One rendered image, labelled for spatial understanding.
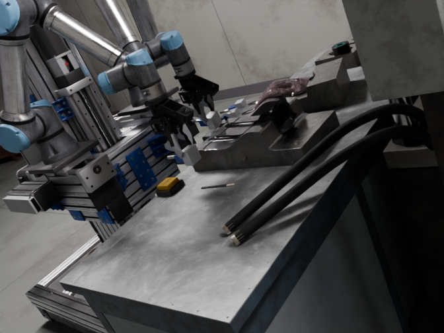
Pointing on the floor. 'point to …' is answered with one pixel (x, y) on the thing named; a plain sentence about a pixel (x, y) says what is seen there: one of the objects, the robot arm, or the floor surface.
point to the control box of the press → (403, 55)
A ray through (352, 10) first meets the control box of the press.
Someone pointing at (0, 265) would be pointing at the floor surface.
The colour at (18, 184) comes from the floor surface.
